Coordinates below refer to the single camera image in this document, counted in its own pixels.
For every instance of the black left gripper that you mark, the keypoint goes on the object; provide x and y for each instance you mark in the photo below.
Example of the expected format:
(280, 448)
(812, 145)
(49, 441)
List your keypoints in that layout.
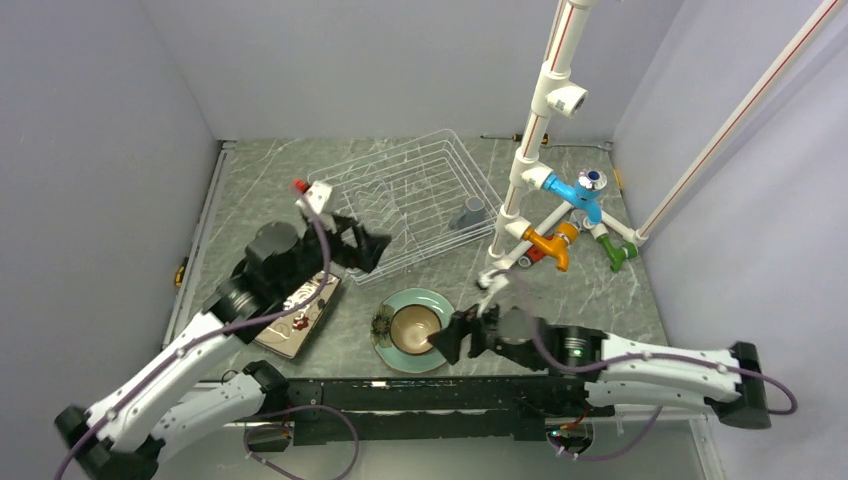
(366, 255)

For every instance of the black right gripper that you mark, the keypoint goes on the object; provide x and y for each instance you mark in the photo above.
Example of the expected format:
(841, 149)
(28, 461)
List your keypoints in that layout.
(461, 324)

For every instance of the brown patterned ceramic bowl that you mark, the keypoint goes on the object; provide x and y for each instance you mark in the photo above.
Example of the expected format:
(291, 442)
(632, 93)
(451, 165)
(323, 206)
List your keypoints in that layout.
(410, 328)

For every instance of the grey dotted ceramic mug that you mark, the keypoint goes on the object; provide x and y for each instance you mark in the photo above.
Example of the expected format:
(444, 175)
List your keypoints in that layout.
(470, 215)

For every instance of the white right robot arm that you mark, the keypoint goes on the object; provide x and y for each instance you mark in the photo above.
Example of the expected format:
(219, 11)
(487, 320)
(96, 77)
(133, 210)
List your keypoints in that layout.
(613, 370)

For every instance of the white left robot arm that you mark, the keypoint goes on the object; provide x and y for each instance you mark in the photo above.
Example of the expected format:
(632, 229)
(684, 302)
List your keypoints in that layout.
(130, 432)

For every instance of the teal flower ceramic plate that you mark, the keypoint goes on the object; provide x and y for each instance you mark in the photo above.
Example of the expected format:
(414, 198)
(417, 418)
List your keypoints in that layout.
(380, 327)

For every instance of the brown rectangular floral plate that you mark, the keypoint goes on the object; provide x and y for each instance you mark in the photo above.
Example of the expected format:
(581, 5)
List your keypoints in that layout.
(287, 335)

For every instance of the orange pipe fitting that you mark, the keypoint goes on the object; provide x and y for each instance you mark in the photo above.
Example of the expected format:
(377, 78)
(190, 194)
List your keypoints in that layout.
(555, 245)

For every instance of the green pipe fitting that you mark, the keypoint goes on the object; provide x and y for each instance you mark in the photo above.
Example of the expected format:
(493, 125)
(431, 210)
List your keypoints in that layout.
(617, 255)

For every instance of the blue pipe valve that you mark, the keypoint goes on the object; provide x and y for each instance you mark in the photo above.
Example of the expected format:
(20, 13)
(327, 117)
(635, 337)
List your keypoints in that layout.
(582, 194)

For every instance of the white diagonal PVC pipe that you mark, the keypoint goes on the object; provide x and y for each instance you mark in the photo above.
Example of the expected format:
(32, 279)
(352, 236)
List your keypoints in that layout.
(791, 52)

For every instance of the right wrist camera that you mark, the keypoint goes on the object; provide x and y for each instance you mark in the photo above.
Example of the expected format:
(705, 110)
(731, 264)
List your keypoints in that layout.
(491, 282)

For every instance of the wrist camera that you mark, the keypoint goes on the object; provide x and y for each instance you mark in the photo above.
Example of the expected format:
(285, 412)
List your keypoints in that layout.
(491, 282)
(318, 197)

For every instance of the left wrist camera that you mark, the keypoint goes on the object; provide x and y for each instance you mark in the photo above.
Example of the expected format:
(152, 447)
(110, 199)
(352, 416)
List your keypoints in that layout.
(318, 197)

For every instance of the white wire dish rack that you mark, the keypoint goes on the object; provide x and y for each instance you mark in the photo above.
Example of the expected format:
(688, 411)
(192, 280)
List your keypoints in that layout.
(411, 191)

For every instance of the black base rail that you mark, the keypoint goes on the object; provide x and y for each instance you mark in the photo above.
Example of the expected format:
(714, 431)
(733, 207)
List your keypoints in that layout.
(518, 407)

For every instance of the yellow handled screwdriver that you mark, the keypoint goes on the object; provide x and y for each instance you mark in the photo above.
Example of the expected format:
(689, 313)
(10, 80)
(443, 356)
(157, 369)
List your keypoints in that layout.
(516, 138)

